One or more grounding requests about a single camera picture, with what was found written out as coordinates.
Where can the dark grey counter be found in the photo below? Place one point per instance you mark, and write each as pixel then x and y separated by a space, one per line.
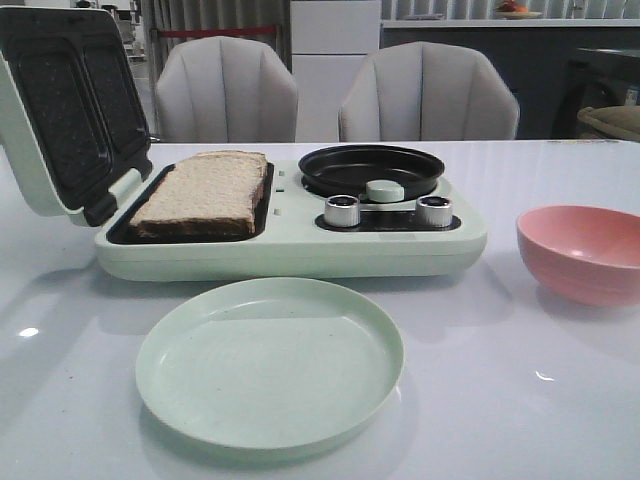
pixel 531 55

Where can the right silver control knob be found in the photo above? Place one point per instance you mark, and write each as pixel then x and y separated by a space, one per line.
pixel 434 211

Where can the tan cushioned seat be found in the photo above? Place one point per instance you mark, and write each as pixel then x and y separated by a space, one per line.
pixel 616 122

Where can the black round frying pan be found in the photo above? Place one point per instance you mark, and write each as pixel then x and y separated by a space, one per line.
pixel 347 169

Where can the left beige upholstered chair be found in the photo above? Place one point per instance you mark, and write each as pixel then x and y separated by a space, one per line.
pixel 226 90

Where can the mint green sandwich maker lid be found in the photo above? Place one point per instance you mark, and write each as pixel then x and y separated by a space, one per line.
pixel 72 125

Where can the red barrier belt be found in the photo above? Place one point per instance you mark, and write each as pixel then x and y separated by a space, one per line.
pixel 230 32

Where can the pink plastic bowl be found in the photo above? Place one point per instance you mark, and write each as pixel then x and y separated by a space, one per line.
pixel 586 254

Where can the right beige upholstered chair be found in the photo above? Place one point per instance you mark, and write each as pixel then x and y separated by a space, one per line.
pixel 423 91

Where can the plate of fruit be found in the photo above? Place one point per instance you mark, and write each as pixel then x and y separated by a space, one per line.
pixel 512 10

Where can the beige upholstered chair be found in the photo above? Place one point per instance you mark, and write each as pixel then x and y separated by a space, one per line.
pixel 423 91
pixel 226 90

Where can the mint green round plate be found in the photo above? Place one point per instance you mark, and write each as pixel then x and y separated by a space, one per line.
pixel 274 365

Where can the white bread slice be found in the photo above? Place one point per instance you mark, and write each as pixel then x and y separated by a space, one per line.
pixel 193 199
pixel 228 160

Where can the white cabinet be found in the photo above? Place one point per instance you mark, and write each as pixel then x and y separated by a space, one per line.
pixel 329 39

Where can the left silver control knob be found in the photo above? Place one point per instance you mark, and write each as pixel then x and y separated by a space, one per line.
pixel 342 211

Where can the silver control knob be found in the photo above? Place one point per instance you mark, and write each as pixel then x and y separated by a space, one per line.
pixel 342 211
pixel 434 211

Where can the mint green breakfast maker base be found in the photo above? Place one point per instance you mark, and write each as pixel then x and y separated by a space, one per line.
pixel 292 244

